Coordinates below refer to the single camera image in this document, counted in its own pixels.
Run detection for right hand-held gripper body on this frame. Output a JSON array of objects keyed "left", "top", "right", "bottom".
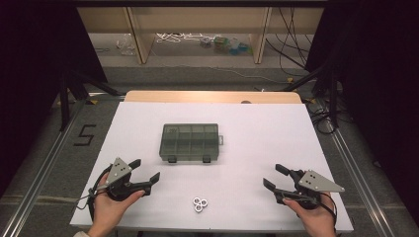
[{"left": 273, "top": 168, "right": 346, "bottom": 210}]

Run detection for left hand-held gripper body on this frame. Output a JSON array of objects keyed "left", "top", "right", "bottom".
[{"left": 104, "top": 157, "right": 153, "bottom": 202}]

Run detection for grey transparent compartment box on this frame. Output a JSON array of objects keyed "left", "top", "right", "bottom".
[{"left": 158, "top": 122, "right": 225, "bottom": 165}]

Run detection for person's right hand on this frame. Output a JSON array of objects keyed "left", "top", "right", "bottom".
[{"left": 282, "top": 192, "right": 337, "bottom": 232}]

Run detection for person's left hand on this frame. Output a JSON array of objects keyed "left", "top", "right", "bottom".
[{"left": 87, "top": 172, "right": 146, "bottom": 231}]

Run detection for white table sheet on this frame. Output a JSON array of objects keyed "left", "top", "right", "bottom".
[{"left": 69, "top": 101, "right": 355, "bottom": 233}]

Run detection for black stand legs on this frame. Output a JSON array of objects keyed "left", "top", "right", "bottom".
[
  {"left": 58, "top": 67, "right": 124, "bottom": 132},
  {"left": 282, "top": 63, "right": 341, "bottom": 130}
]

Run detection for black curtain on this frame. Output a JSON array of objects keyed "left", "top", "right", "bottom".
[
  {"left": 305, "top": 0, "right": 419, "bottom": 228},
  {"left": 0, "top": 0, "right": 109, "bottom": 198}
]

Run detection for clear plastic bag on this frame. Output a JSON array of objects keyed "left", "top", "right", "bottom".
[{"left": 116, "top": 33, "right": 136, "bottom": 56}]

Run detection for green and blue small parts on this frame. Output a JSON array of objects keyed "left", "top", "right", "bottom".
[{"left": 199, "top": 35, "right": 254, "bottom": 56}]

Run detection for wooden shelf unit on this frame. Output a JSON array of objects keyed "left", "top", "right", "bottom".
[{"left": 76, "top": 6, "right": 326, "bottom": 65}]

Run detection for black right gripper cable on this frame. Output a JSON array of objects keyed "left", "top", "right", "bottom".
[{"left": 318, "top": 192, "right": 339, "bottom": 229}]

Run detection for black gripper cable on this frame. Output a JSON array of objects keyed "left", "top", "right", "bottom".
[
  {"left": 74, "top": 163, "right": 114, "bottom": 222},
  {"left": 318, "top": 192, "right": 339, "bottom": 229}
]

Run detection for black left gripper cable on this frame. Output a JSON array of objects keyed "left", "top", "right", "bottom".
[{"left": 74, "top": 163, "right": 114, "bottom": 222}]

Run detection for aluminium floor rail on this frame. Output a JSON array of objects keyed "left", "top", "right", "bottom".
[
  {"left": 304, "top": 98, "right": 398, "bottom": 237},
  {"left": 0, "top": 92, "right": 126, "bottom": 237}
]

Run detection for black coiled floor cable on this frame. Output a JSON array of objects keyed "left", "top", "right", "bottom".
[{"left": 305, "top": 98, "right": 338, "bottom": 135}]

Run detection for black hanging cables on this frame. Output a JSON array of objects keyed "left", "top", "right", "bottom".
[{"left": 265, "top": 7, "right": 314, "bottom": 77}]

